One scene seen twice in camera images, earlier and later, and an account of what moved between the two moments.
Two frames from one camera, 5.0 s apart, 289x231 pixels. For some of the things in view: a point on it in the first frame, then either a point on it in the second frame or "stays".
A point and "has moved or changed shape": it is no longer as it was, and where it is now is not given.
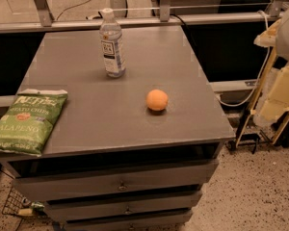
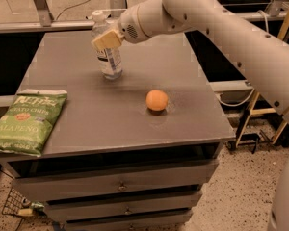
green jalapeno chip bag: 25,125 stays
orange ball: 157,99 stays
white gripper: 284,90 -> 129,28
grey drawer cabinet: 115,164 stays
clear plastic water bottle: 113,47 has moved or changed shape
